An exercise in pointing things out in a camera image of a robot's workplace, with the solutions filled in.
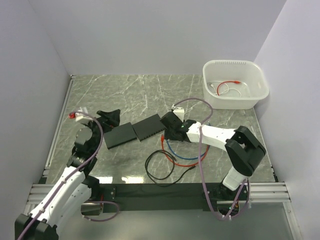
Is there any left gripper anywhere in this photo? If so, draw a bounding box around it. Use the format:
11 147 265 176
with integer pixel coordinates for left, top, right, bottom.
81 109 120 155

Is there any blue ethernet cable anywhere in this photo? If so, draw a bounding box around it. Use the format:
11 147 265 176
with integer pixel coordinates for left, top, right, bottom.
165 139 210 161

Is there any black network switch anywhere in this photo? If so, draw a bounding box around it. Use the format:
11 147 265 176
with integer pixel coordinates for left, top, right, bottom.
132 114 166 142

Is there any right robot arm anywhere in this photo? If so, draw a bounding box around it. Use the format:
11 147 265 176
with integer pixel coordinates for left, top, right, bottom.
160 111 266 200

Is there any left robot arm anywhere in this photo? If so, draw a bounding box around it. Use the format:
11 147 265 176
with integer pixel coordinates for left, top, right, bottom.
14 107 121 240

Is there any black flat box left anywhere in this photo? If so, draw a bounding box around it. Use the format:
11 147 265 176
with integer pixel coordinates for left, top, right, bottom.
104 122 137 150

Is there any white plastic basin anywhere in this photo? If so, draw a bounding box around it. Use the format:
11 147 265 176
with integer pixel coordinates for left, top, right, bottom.
202 60 270 110

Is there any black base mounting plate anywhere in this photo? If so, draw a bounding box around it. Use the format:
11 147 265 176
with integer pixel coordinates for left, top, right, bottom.
85 182 240 211

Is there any red ethernet cable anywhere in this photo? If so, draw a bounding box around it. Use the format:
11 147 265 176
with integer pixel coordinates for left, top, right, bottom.
160 134 211 168

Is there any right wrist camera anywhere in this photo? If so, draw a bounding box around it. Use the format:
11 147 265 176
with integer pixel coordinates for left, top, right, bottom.
171 104 185 122

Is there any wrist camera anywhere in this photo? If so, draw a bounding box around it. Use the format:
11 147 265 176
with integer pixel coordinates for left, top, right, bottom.
68 107 90 124
171 104 185 122

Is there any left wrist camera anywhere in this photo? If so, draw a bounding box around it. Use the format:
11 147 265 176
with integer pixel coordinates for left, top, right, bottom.
68 107 90 124

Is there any black ethernet cable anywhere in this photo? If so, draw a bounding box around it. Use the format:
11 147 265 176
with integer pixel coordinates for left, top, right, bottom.
144 150 196 188

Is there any white cable in basin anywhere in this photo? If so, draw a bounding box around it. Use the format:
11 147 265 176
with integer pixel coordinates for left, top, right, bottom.
209 81 251 98

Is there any red cable in basin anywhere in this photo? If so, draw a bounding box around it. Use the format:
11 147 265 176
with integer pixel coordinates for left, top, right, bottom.
216 80 240 97

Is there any aluminium frame rail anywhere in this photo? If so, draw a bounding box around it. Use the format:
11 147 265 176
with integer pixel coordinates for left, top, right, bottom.
26 182 291 205

